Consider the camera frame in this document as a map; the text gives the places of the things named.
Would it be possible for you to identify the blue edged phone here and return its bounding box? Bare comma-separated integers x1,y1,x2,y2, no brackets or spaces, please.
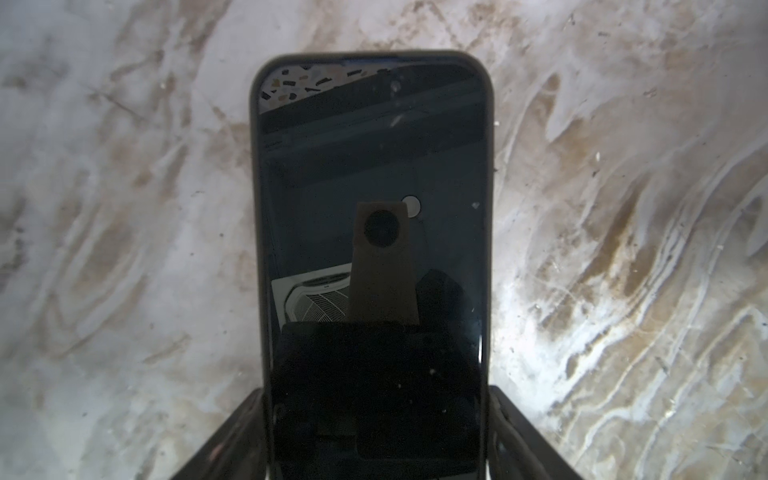
257,58,488,480

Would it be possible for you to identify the black phone case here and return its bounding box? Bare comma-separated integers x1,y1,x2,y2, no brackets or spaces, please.
248,49,496,480

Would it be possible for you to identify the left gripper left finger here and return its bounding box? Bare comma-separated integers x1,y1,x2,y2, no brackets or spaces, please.
172,388,267,480

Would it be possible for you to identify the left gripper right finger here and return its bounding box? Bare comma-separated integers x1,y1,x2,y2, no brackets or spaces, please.
487,385,582,480

